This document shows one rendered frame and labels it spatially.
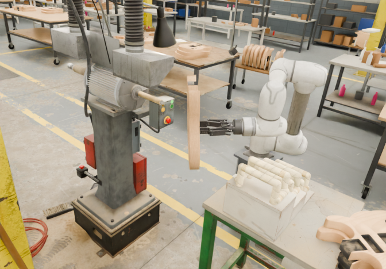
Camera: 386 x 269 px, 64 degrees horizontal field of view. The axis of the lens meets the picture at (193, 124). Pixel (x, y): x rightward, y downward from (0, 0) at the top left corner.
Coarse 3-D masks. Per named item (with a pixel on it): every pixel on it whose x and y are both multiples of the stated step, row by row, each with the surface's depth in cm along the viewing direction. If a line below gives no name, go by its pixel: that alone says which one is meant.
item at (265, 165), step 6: (252, 156) 137; (252, 162) 136; (258, 162) 134; (264, 162) 134; (264, 168) 133; (270, 168) 131; (276, 168) 130; (276, 174) 130; (282, 174) 128; (288, 174) 127
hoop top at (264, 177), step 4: (240, 164) 131; (244, 164) 131; (240, 168) 131; (244, 168) 130; (248, 168) 129; (252, 168) 129; (248, 172) 129; (252, 172) 128; (256, 172) 127; (260, 172) 126; (256, 176) 127; (260, 176) 125; (264, 176) 125; (268, 176) 124; (264, 180) 124; (268, 180) 123; (272, 180) 123; (276, 180) 122; (268, 184) 124; (272, 184) 122; (276, 184) 121; (280, 184) 122
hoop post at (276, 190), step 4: (272, 188) 124; (276, 188) 122; (280, 188) 122; (272, 192) 124; (276, 192) 123; (272, 196) 124; (276, 196) 123; (272, 200) 125; (272, 204) 125; (276, 204) 126
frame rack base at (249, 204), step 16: (240, 192) 134; (256, 192) 132; (224, 208) 144; (240, 208) 137; (256, 208) 130; (272, 208) 125; (288, 208) 129; (256, 224) 133; (272, 224) 127; (288, 224) 140; (272, 240) 130
